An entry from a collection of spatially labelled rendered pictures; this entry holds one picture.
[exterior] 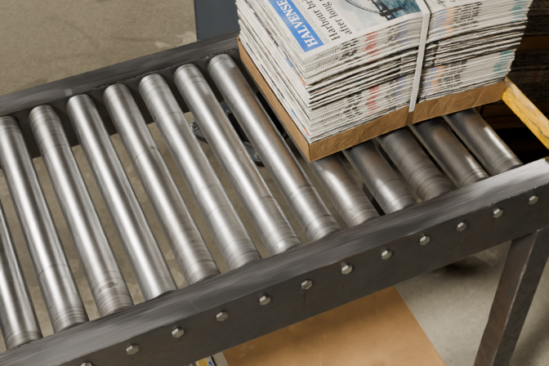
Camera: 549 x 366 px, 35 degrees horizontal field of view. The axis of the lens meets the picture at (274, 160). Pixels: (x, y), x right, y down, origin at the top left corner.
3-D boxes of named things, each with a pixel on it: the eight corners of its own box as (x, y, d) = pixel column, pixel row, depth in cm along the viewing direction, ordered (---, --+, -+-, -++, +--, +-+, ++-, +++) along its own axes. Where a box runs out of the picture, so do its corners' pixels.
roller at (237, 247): (163, 87, 159) (161, 65, 155) (269, 282, 130) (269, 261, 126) (137, 94, 158) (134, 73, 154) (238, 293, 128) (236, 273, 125)
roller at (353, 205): (240, 41, 159) (235, 63, 163) (363, 225, 130) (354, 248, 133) (265, 38, 161) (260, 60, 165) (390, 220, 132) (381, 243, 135)
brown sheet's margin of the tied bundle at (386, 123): (319, 28, 160) (318, 9, 157) (398, 129, 142) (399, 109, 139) (238, 56, 157) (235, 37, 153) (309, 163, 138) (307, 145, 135)
